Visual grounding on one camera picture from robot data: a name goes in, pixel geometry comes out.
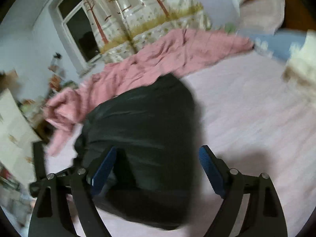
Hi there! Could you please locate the cream sweatshirt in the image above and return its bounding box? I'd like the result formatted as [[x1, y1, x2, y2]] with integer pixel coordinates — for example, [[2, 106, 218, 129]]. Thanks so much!
[[283, 30, 316, 99]]

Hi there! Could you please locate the light blue cloth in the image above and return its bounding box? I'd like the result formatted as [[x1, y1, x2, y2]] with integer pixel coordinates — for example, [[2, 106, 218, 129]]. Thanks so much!
[[254, 31, 309, 61]]

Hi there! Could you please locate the pink checked quilt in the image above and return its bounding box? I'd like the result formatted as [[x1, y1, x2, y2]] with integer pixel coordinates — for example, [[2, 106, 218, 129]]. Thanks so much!
[[43, 28, 255, 156]]

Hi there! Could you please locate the white and wood headboard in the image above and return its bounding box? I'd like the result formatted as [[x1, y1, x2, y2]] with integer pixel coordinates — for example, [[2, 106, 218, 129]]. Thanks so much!
[[281, 0, 316, 35]]

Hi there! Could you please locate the white cabinet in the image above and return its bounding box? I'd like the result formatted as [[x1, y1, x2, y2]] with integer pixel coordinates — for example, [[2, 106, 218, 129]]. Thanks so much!
[[0, 89, 42, 185]]

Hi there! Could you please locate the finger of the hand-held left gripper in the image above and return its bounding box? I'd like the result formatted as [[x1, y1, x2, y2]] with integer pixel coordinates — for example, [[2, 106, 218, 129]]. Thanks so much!
[[33, 140, 47, 181], [29, 169, 74, 192]]

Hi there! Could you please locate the wall lamp with pink shade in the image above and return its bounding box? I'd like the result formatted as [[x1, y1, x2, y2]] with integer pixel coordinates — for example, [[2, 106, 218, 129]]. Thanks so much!
[[51, 52, 63, 66]]

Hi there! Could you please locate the black down jacket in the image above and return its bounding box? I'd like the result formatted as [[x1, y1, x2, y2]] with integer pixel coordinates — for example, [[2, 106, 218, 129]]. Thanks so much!
[[73, 73, 198, 231]]

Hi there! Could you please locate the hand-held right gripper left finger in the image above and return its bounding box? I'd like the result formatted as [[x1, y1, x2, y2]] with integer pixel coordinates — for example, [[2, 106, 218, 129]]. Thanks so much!
[[28, 146, 117, 237]]

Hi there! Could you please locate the pink pillow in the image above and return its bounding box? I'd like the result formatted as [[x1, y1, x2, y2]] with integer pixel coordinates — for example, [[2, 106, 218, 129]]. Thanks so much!
[[238, 0, 285, 34]]

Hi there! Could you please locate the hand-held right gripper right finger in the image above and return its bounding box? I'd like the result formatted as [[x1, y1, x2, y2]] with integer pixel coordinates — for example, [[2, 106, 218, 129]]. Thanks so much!
[[198, 145, 289, 237]]

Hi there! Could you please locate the wooden desk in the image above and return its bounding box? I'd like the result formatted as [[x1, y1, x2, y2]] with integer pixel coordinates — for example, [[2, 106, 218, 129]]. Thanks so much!
[[32, 118, 55, 144]]

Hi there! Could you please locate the orange paper bag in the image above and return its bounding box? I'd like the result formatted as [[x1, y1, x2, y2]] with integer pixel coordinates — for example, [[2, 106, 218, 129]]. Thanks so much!
[[49, 75, 61, 91]]

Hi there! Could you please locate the tree print curtain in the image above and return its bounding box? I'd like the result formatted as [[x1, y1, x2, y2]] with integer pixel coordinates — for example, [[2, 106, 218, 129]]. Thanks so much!
[[74, 0, 211, 63]]

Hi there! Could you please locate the white frame window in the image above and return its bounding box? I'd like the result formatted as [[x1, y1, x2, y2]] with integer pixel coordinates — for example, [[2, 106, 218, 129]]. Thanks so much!
[[48, 0, 103, 76]]

